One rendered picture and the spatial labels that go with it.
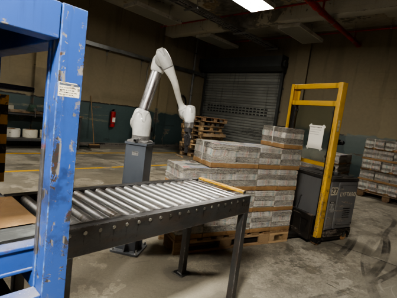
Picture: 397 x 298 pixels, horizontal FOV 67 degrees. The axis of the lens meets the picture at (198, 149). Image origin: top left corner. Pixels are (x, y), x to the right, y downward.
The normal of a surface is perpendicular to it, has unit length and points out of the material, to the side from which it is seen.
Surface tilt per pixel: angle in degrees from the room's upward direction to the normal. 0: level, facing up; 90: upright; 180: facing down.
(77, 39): 90
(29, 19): 90
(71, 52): 90
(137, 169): 90
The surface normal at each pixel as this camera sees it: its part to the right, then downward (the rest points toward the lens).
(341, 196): 0.47, 0.15
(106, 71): 0.72, 0.17
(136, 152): -0.18, 0.08
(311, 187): -0.87, -0.06
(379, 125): -0.68, -0.01
